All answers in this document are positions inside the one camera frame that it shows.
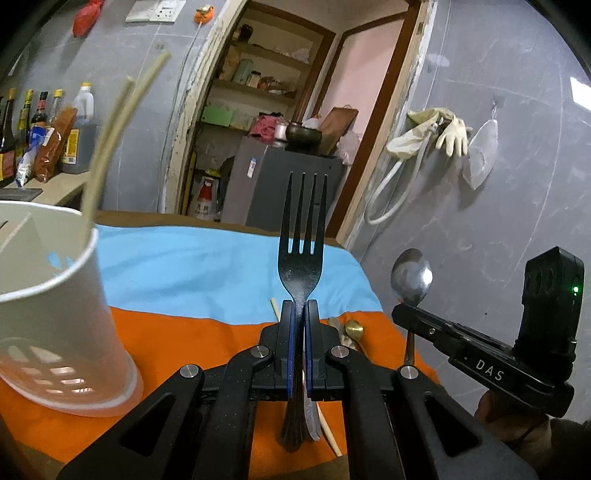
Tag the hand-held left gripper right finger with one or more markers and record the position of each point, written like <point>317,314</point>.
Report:
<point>312,341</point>

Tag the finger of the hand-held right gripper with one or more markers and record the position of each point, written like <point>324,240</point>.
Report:
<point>425,333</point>
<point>438,318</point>

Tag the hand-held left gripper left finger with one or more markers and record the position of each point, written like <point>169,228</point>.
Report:
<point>289,341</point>

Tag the gold spoon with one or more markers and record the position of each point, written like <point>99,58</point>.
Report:
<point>354,329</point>

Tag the black fork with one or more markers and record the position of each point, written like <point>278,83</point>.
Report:
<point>300,272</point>

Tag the long silver spoon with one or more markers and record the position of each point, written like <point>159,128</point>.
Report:
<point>314,415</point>

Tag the wooden chopstick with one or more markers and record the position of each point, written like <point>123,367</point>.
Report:
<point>333,438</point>
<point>113,129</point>
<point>138,92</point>

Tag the white plastic utensil holder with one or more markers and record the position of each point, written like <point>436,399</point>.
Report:
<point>51,314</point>

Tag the person's right forearm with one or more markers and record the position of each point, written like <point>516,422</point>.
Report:
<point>568,452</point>

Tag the person's right hand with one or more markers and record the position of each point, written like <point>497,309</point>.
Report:
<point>508,415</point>

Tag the striped blanket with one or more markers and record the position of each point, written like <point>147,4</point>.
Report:
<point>194,272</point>

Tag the grey cabinet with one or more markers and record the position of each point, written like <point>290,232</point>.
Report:
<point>263,184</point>

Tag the white bottle red label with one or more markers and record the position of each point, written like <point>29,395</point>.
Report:
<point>203,198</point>

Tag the cream rubber glove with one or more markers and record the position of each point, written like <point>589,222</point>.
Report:
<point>452,138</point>
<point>406,138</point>

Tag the dark metal bowl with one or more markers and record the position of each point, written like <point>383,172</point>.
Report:
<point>304,137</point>

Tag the wooden board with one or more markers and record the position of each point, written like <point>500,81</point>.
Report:
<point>339,129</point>

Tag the red cloth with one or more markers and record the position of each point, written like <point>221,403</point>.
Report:
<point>263,128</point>

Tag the green box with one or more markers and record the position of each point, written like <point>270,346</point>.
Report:
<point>217,115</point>

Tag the glass jar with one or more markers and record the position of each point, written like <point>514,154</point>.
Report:
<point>253,78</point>

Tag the beige kitchen counter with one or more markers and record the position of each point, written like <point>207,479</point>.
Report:
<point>55,187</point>

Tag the wooden shelf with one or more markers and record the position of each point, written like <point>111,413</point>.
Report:
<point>268,60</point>

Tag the white plastic bag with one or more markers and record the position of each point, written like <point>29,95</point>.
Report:
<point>302,54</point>

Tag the large oil jug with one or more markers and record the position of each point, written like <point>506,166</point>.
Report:
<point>83,134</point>

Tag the red-orange spice packet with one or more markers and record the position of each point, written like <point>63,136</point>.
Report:
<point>55,147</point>

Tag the blue white packet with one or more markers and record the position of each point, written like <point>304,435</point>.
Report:
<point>30,157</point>

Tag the clear sauce bottle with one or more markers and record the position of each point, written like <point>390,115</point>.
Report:
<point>55,106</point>

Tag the dark sauce bottle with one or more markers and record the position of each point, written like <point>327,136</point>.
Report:
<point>23,124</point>
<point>7,138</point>
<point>39,113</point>

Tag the orange plug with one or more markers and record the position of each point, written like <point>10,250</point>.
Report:
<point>204,14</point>

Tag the red plastic bag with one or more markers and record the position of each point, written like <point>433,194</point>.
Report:
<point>87,16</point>

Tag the white wall socket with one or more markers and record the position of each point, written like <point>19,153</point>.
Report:
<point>170,10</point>

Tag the white wall switch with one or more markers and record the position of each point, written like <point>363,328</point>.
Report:
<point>141,11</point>

